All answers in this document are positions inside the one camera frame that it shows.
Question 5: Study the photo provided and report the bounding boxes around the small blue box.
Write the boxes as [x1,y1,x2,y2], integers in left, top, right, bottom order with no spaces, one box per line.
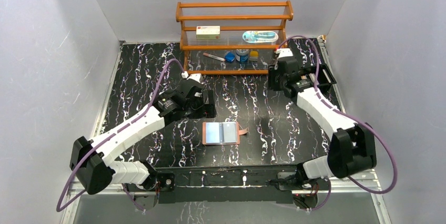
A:
[224,52,235,63]

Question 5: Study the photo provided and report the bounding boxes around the black card tray box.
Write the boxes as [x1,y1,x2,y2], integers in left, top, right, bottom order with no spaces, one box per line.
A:
[300,63,337,93]

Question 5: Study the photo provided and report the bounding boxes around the small yellow box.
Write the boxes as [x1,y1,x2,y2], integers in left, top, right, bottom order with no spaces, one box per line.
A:
[249,50,259,62]

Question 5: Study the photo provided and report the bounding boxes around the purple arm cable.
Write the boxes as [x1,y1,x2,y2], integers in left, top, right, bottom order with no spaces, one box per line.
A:
[277,35,398,195]
[56,58,187,213]

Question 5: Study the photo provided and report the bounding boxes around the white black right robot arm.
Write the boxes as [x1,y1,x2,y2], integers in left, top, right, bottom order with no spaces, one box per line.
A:
[268,57,377,189]

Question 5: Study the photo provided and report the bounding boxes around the blue toothbrush blister pack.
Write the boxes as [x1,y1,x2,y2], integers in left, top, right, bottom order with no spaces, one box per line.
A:
[242,30,278,43]

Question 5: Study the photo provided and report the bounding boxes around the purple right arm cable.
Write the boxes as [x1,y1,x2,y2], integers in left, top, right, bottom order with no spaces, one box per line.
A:
[277,35,398,195]

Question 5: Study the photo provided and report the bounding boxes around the wooden three-tier shelf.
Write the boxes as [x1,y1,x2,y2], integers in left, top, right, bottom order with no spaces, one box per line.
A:
[176,1,294,73]

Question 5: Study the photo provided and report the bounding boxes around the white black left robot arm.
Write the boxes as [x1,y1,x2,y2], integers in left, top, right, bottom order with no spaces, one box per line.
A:
[70,78,216,195]

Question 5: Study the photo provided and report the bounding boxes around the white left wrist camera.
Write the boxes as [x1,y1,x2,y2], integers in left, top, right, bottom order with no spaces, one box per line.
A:
[181,71,204,84]

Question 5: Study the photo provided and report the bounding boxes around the red white marker pen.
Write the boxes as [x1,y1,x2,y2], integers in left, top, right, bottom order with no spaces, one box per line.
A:
[203,53,225,62]

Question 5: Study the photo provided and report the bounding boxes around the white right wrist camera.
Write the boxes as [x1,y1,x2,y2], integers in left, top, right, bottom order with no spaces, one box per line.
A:
[275,48,293,59]

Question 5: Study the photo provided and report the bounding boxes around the white red medicine box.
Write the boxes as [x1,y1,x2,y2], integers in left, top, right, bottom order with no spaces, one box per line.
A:
[196,26,220,40]

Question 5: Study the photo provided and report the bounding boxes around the blue white round tin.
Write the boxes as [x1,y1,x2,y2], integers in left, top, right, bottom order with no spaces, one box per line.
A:
[236,49,249,63]

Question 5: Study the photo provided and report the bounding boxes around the brown leather card holder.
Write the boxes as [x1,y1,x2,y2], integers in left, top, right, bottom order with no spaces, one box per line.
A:
[202,121,248,145]

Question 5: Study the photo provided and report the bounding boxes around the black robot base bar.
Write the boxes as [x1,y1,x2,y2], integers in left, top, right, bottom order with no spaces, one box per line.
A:
[157,165,309,203]

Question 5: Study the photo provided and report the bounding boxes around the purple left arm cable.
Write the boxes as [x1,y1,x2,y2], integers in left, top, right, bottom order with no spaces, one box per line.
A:
[56,58,187,213]

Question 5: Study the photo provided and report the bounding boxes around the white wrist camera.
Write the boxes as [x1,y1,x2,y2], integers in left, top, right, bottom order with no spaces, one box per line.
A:
[275,48,293,59]
[181,71,204,84]

